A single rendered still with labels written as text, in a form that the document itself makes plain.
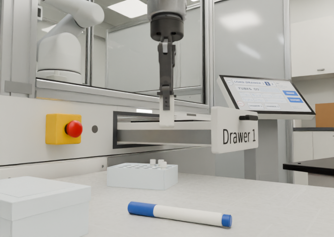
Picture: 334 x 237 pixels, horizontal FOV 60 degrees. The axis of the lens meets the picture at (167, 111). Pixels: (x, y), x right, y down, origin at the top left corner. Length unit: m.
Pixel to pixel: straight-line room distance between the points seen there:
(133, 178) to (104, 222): 0.21
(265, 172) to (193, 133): 1.11
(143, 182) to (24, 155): 0.28
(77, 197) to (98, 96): 0.54
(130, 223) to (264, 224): 0.16
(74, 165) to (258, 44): 2.00
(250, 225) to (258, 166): 1.39
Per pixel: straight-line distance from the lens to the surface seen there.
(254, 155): 1.75
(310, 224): 0.41
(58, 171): 0.77
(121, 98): 0.91
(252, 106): 1.64
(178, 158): 1.16
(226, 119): 0.72
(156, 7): 0.65
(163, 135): 0.77
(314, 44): 4.11
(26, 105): 0.72
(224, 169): 2.56
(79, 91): 0.80
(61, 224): 0.33
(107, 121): 0.86
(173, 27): 0.64
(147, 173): 0.57
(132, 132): 0.84
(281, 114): 1.71
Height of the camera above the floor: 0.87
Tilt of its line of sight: 4 degrees up
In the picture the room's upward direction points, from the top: straight up
